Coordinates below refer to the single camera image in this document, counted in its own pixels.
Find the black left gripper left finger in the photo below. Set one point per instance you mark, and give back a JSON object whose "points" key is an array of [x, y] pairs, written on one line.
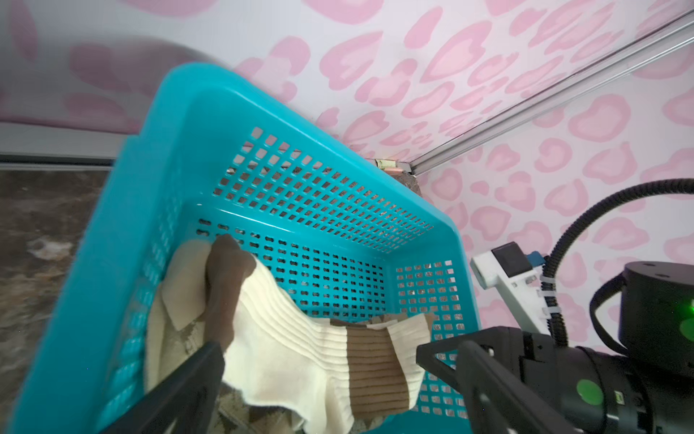
{"points": [[183, 403]]}

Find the teal plastic mesh basket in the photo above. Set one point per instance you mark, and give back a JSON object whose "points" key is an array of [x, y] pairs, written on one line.
{"points": [[218, 156]]}

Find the brown cream striped sock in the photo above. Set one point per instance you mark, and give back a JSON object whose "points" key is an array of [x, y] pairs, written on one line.
{"points": [[330, 374], [175, 328]]}

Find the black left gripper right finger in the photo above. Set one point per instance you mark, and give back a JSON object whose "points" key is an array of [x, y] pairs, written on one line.
{"points": [[548, 401]]}

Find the beige green argyle sock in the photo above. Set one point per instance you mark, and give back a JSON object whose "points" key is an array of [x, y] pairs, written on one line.
{"points": [[233, 415]]}

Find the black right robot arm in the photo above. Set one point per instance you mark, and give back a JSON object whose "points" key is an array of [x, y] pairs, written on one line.
{"points": [[656, 324]]}

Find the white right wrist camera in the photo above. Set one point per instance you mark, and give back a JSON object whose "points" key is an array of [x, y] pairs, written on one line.
{"points": [[510, 271]]}

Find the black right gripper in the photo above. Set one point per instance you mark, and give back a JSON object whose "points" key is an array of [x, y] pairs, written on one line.
{"points": [[595, 392]]}

